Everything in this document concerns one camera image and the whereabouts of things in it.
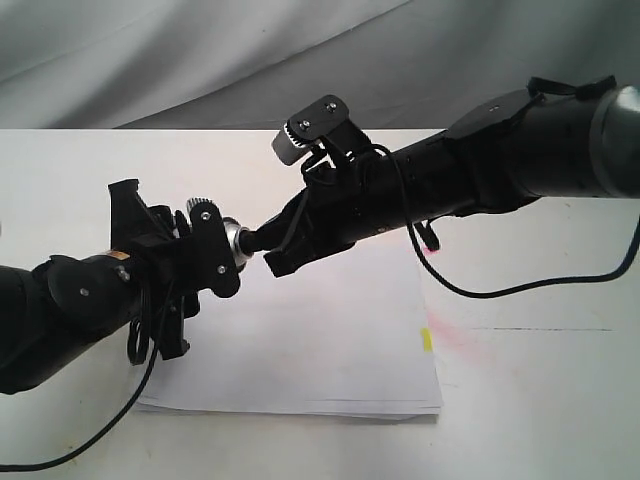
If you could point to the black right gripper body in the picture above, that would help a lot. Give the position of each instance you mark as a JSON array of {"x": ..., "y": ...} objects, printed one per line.
[{"x": 355, "y": 188}]

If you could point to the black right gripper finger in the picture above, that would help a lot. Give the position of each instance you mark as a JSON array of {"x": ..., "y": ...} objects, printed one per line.
[
  {"x": 273, "y": 233},
  {"x": 290, "y": 255}
]

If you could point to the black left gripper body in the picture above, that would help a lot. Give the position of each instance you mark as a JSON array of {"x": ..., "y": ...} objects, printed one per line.
[{"x": 192, "y": 257}]

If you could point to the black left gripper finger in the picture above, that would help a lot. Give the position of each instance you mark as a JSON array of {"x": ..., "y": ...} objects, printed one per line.
[
  {"x": 173, "y": 343},
  {"x": 130, "y": 217}
]

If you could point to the white dotted spray paint can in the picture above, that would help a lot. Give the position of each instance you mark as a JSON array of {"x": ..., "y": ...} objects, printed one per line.
[{"x": 243, "y": 242}]

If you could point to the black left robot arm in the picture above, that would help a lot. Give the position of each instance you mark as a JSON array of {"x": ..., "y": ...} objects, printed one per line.
[{"x": 55, "y": 312}]

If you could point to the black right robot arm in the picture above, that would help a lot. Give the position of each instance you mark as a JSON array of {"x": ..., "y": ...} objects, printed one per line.
[{"x": 548, "y": 139}]

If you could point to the white paper stack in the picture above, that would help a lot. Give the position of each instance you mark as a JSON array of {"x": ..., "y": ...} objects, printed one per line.
[{"x": 341, "y": 336}]

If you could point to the yellow sticky tab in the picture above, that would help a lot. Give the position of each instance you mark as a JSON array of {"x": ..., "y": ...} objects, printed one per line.
[{"x": 427, "y": 340}]

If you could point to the grey backdrop cloth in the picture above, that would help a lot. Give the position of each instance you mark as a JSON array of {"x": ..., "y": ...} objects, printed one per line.
[{"x": 251, "y": 64}]

